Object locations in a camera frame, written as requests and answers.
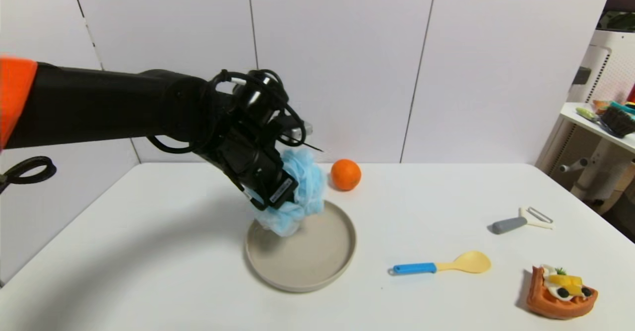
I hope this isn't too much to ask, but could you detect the grey handled white peeler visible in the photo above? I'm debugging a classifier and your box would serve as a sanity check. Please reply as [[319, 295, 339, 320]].
[[490, 206, 554, 235]]

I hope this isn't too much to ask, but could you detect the green handled utensil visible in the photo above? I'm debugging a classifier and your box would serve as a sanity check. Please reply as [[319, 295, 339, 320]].
[[575, 107, 602, 123]]

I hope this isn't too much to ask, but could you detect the blue mesh bath loofah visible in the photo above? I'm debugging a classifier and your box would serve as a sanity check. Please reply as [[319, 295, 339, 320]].
[[253, 148, 328, 237]]

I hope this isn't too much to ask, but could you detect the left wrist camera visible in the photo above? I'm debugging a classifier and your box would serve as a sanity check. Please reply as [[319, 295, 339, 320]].
[[272, 115, 314, 145]]

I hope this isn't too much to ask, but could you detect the dark bristle brush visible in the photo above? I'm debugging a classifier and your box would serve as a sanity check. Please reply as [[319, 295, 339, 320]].
[[599, 106, 635, 139]]

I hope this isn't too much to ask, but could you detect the teal item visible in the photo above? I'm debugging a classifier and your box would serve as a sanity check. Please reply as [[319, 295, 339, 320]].
[[608, 101, 635, 117]]

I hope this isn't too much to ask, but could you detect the white side table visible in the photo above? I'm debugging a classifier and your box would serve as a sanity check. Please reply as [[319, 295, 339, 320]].
[[560, 102, 635, 207]]

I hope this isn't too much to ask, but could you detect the toy waffle with fruit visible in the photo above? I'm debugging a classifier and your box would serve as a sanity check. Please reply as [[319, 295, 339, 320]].
[[526, 265, 599, 320]]

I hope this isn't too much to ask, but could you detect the black looped cable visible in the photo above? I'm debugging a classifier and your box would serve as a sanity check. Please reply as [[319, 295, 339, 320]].
[[0, 156, 57, 195]]

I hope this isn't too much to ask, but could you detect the orange fruit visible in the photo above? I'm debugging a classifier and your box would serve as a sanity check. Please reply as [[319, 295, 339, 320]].
[[330, 159, 362, 192]]

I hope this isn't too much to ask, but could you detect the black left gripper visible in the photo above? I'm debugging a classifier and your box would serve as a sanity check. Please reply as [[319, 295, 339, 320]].
[[219, 132, 299, 211]]

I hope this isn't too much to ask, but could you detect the yellow spoon blue handle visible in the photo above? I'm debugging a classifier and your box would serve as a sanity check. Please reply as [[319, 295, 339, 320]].
[[388, 251, 492, 275]]

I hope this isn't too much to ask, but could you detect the brown round plate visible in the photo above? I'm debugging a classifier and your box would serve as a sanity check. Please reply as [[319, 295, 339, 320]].
[[245, 199, 358, 293]]

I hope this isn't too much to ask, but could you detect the black wrist cable bundle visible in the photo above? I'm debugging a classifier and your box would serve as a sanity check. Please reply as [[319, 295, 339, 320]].
[[146, 68, 324, 155]]

